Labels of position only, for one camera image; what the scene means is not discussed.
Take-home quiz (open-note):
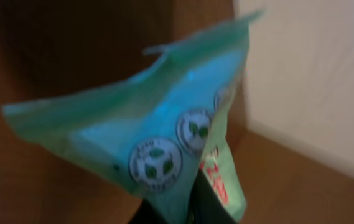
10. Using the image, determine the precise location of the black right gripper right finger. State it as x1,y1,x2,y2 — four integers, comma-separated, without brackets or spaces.
190,171,236,224

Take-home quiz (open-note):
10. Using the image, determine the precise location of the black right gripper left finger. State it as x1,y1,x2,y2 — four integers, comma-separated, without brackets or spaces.
128,200,167,224

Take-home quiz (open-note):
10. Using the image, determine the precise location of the pale green wipes packet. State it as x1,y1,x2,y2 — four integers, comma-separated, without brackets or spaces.
2,11,261,223

